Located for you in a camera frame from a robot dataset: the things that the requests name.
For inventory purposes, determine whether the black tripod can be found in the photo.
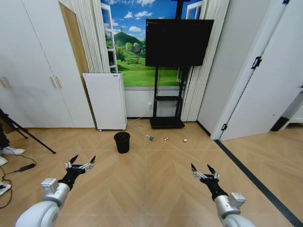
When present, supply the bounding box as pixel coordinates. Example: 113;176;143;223
0;108;57;155

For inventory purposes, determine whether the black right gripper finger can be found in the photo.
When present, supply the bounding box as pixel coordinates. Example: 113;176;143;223
206;164;220;180
190;163;206;181

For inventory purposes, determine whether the landscape window poster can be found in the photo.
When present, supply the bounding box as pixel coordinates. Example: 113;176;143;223
100;0;204;87

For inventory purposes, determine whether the black round trash bin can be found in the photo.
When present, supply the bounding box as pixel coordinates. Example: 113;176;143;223
114;132;131;154

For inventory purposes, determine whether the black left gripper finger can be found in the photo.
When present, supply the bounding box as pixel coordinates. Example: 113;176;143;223
64;155;79;169
79;155;97;172

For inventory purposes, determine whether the white wardrobe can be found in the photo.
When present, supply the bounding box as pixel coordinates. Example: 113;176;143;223
0;0;96;129

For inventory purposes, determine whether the black power adapter cable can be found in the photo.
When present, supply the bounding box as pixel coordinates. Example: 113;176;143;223
0;154;37;209

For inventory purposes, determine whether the white curtain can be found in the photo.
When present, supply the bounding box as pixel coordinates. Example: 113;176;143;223
70;0;111;74
180;0;231;122

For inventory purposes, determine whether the black television screen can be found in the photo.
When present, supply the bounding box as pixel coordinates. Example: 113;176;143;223
145;18;215;67

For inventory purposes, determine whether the white door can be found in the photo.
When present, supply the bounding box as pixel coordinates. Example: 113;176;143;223
210;0;303;142

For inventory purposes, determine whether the black television stand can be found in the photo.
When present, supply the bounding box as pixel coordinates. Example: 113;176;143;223
150;0;190;130

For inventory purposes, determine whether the white small refrigerator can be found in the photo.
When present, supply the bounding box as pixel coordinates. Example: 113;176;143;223
82;72;128;131

